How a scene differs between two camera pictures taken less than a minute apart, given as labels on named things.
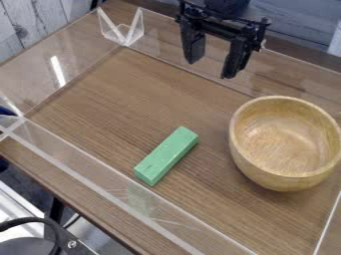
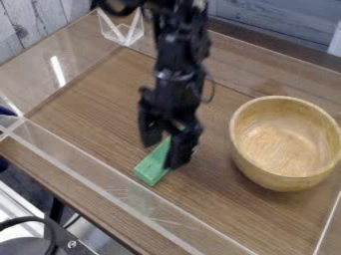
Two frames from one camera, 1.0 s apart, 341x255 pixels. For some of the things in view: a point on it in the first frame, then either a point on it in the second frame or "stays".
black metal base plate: (46, 245) stays
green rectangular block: (158, 163) stays
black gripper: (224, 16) -> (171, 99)
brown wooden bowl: (285, 141) stays
